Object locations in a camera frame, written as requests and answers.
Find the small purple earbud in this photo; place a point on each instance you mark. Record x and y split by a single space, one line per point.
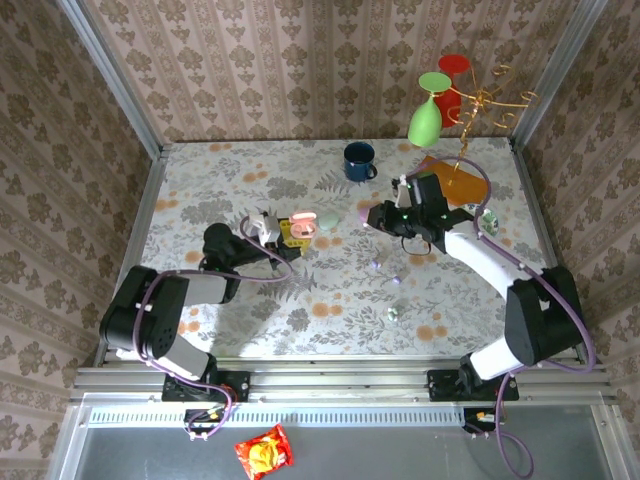
375 262
397 280

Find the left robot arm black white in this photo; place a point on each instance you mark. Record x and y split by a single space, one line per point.
145 315

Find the left aluminium table side rail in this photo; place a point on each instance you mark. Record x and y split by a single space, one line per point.
141 225

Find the green plastic wine glass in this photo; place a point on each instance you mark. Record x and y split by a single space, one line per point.
425 122

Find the right black connector box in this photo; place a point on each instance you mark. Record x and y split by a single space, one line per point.
475 420

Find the red plastic wine glass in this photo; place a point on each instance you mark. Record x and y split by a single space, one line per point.
452 65

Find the small pale green earbud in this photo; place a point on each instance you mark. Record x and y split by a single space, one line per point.
393 314

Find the red orange snack bag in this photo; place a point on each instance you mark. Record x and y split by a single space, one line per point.
262 452

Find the right aluminium table side rail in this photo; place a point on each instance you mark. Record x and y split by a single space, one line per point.
535 200

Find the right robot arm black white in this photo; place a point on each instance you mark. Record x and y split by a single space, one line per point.
540 320

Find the dark blue enamel mug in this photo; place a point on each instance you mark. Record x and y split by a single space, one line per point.
357 167

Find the left black connector box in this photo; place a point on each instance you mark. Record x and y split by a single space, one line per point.
200 420

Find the right aluminium frame post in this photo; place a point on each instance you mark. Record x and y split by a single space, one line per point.
556 75

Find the black connector box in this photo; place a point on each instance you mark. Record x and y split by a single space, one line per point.
475 420
200 420

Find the aluminium frame post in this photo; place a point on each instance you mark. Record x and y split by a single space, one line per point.
556 75
116 80

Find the pale green bowl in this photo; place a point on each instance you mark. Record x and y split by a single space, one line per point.
328 220

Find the leaf pattern bowl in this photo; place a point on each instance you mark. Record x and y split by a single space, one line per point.
490 222

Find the aluminium table side rail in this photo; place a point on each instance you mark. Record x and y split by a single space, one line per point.
141 225
535 200

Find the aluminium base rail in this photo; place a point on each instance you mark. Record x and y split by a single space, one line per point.
350 382

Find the left aluminium frame post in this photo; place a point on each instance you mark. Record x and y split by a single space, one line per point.
116 80

